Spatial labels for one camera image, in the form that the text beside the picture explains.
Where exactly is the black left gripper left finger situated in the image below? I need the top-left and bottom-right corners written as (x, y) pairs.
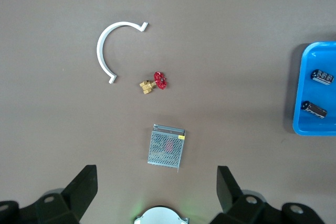
top-left (0, 165), bottom-right (99, 224)

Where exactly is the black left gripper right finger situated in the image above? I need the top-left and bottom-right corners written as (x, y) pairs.
top-left (209, 165), bottom-right (326, 224)

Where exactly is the white curved pipe clamp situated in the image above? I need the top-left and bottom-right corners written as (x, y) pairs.
top-left (96, 21), bottom-right (149, 84)

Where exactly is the metal mesh power supply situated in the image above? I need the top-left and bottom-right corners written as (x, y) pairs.
top-left (146, 123), bottom-right (186, 174)

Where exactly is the blue plastic tray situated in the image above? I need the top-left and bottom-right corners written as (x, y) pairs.
top-left (292, 41), bottom-right (336, 136)

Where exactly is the brass valve red handwheel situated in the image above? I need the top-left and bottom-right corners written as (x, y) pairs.
top-left (139, 71), bottom-right (168, 95)

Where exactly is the dark brown electrolytic capacitor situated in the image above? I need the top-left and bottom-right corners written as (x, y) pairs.
top-left (301, 100), bottom-right (328, 119)

